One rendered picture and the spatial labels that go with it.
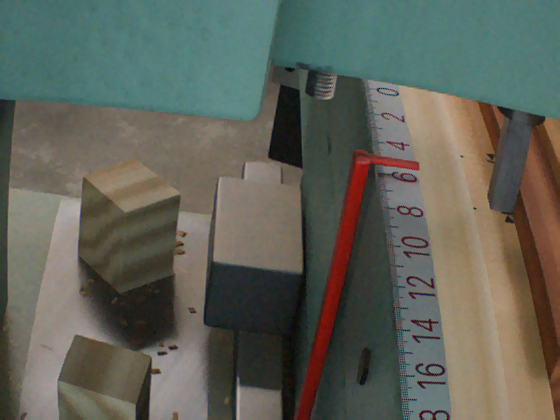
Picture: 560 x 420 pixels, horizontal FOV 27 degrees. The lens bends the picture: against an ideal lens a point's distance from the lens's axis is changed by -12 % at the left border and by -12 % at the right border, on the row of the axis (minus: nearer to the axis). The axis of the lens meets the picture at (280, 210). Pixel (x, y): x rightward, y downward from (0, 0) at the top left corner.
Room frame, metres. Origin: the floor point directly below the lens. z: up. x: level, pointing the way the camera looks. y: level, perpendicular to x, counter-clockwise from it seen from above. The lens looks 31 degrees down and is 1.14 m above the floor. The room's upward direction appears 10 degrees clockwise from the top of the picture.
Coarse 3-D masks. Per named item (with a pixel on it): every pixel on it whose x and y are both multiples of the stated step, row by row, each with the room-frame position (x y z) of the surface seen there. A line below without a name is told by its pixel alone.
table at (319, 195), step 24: (312, 120) 0.54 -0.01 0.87; (312, 144) 0.52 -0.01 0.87; (312, 168) 0.50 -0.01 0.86; (312, 192) 0.49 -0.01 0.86; (312, 216) 0.47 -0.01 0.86; (336, 216) 0.41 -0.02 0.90; (312, 240) 0.45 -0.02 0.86; (312, 264) 0.44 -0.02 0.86; (312, 288) 0.43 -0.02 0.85; (312, 312) 0.41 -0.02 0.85; (312, 336) 0.40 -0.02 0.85; (336, 336) 0.34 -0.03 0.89; (336, 360) 0.33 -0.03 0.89; (336, 384) 0.32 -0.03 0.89; (312, 408) 0.35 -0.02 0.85; (336, 408) 0.31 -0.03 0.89
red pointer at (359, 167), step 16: (352, 160) 0.34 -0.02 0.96; (368, 160) 0.34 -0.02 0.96; (384, 160) 0.34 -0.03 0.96; (400, 160) 0.34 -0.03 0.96; (352, 176) 0.34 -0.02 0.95; (352, 192) 0.34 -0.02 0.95; (352, 208) 0.34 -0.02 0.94; (352, 224) 0.34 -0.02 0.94; (336, 240) 0.34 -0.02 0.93; (352, 240) 0.34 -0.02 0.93; (336, 256) 0.34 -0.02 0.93; (336, 272) 0.34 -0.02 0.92; (336, 288) 0.34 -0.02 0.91; (336, 304) 0.34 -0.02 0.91; (320, 320) 0.34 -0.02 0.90; (320, 336) 0.34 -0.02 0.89; (320, 352) 0.34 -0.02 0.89; (320, 368) 0.34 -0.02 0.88; (304, 384) 0.34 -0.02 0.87; (304, 400) 0.34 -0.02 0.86; (304, 416) 0.34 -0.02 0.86
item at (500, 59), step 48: (288, 0) 0.31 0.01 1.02; (336, 0) 0.31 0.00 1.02; (384, 0) 0.31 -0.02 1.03; (432, 0) 0.31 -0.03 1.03; (480, 0) 0.31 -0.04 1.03; (528, 0) 0.31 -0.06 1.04; (288, 48) 0.31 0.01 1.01; (336, 48) 0.31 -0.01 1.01; (384, 48) 0.31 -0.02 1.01; (432, 48) 0.31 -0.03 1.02; (480, 48) 0.31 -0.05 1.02; (528, 48) 0.31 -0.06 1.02; (480, 96) 0.31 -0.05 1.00; (528, 96) 0.31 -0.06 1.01
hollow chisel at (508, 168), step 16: (512, 128) 0.34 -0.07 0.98; (528, 128) 0.34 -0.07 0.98; (512, 144) 0.34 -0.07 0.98; (528, 144) 0.34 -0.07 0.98; (496, 160) 0.35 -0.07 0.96; (512, 160) 0.34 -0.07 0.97; (496, 176) 0.34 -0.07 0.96; (512, 176) 0.34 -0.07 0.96; (496, 192) 0.34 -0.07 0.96; (512, 192) 0.34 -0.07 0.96; (496, 208) 0.34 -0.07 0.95; (512, 208) 0.34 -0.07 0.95
